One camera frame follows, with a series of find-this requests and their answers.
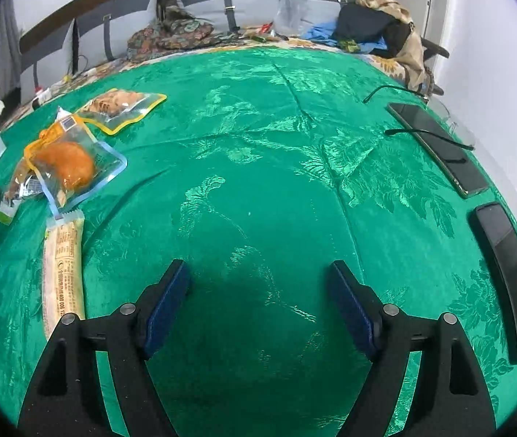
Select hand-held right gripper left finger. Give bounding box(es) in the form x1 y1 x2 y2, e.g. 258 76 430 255
17 259 192 437

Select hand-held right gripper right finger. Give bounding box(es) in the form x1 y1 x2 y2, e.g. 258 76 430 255
329 260 498 437

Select orange chicken leg packet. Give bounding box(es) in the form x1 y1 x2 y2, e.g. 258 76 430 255
24 116 128 220

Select beige sausage stick packet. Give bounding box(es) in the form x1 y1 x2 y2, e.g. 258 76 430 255
42 212 87 342

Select yellow-edged clear snack packet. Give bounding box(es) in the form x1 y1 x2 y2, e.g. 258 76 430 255
78 88 168 136

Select white bottle with red cap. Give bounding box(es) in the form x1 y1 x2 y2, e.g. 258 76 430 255
31 86 54 111

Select green patterned tablecloth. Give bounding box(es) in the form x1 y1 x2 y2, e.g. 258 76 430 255
0 46 517 437

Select black smartphone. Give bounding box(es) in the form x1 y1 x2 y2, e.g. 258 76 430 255
386 102 490 198
468 201 517 366

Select floral bedsheet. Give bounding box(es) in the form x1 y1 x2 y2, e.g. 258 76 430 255
0 32 427 133

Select floral fabric bag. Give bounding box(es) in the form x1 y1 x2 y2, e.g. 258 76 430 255
126 5 241 63

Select pile of clothes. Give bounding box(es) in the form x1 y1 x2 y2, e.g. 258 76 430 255
356 0 432 96

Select dark wooden chair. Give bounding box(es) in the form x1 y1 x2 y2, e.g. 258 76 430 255
422 36 450 96

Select blue cloth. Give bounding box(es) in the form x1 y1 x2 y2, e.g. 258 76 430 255
304 20 389 53

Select black bag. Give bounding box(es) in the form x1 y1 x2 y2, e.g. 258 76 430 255
333 2 411 58

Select small colourful items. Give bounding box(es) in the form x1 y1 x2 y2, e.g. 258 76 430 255
240 23 289 42

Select clear plastic bag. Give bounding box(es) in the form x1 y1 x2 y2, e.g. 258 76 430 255
273 0 313 37

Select black charging cable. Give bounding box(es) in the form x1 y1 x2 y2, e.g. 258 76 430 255
384 127 476 165
362 84 418 105

